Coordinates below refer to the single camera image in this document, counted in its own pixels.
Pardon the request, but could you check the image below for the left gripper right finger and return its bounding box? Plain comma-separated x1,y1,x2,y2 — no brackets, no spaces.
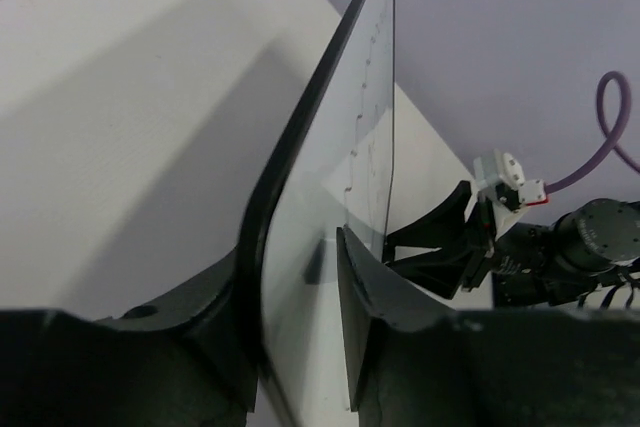
336,227,639,426

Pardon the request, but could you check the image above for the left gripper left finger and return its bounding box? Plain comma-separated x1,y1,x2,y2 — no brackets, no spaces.
0,246,261,427

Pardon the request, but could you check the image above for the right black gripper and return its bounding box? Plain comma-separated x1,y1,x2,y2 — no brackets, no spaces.
383,180,497,297

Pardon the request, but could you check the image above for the white whiteboard black frame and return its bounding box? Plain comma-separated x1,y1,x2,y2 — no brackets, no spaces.
233,0,395,426

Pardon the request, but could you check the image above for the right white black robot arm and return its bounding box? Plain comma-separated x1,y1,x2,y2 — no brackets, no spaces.
383,181,639,308

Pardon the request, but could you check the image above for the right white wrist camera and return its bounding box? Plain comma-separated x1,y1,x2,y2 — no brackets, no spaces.
473,149,549,238

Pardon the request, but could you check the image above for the black cable at right wrist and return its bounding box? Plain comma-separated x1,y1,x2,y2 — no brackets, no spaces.
577,266,640,309

